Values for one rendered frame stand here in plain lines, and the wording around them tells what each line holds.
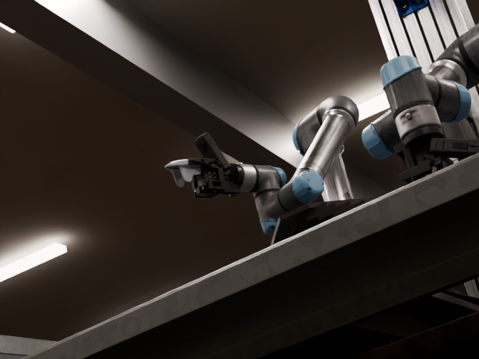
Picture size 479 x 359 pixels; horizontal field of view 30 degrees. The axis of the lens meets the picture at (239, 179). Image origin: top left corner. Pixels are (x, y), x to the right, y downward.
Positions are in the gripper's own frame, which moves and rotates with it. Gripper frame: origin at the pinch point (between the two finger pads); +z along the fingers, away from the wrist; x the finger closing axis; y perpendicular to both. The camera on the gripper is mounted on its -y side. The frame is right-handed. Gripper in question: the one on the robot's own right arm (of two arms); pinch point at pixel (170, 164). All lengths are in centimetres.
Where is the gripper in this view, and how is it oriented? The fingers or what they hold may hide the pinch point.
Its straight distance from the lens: 226.1
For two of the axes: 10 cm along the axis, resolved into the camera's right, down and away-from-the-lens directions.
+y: 1.6, 9.4, -3.2
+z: -8.0, -0.7, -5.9
